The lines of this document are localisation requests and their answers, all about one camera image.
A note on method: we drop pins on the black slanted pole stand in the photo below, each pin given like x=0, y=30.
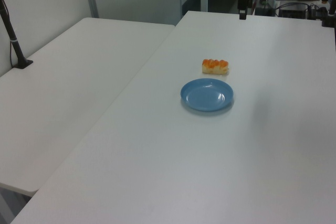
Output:
x=13, y=43

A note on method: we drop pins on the black clamp camera stand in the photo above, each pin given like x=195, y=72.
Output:
x=329, y=11

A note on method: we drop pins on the blue round plate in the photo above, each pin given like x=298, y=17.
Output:
x=207, y=94

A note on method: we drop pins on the orange-topped bread loaf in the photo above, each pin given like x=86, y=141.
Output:
x=215, y=66

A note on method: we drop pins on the black electronics box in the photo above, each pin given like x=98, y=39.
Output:
x=292, y=12

